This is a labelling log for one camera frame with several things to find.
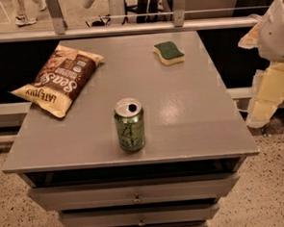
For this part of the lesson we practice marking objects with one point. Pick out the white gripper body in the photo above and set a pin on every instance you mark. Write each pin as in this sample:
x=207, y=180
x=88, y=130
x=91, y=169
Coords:
x=276, y=35

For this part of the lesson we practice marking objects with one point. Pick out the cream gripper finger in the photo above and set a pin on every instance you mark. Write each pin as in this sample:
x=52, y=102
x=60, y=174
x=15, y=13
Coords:
x=249, y=40
x=267, y=94

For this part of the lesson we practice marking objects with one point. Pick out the green and yellow sponge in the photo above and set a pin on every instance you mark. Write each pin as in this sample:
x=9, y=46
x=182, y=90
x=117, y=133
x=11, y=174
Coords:
x=168, y=53

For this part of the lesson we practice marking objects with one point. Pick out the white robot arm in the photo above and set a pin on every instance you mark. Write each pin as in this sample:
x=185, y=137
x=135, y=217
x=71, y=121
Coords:
x=268, y=85

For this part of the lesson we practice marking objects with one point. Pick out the green soda can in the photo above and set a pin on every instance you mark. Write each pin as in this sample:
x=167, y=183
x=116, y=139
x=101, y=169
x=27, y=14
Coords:
x=129, y=120

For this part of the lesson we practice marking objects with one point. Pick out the grey drawer cabinet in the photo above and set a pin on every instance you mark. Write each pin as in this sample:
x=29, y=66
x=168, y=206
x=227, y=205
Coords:
x=154, y=139

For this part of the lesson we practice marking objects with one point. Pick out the top grey drawer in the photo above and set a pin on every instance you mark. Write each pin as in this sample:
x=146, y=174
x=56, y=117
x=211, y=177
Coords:
x=134, y=193

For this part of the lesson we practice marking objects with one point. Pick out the brown and yellow chip bag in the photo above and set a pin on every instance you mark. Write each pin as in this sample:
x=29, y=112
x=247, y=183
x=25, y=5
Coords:
x=60, y=80

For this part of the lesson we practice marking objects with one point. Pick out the grey metal railing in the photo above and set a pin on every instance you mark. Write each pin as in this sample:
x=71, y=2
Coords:
x=61, y=31

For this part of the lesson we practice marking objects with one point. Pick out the person's white shoe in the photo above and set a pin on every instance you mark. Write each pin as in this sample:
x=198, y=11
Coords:
x=24, y=21

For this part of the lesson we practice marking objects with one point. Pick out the middle grey drawer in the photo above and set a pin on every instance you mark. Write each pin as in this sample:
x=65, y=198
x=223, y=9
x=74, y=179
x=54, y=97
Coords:
x=140, y=216

